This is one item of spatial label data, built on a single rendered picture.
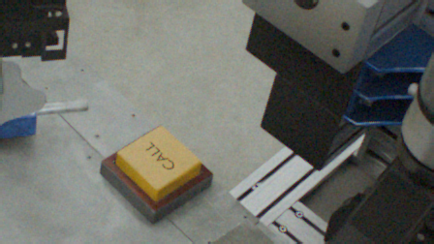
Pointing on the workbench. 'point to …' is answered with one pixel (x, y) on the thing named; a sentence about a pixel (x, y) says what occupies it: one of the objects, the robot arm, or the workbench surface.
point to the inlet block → (27, 125)
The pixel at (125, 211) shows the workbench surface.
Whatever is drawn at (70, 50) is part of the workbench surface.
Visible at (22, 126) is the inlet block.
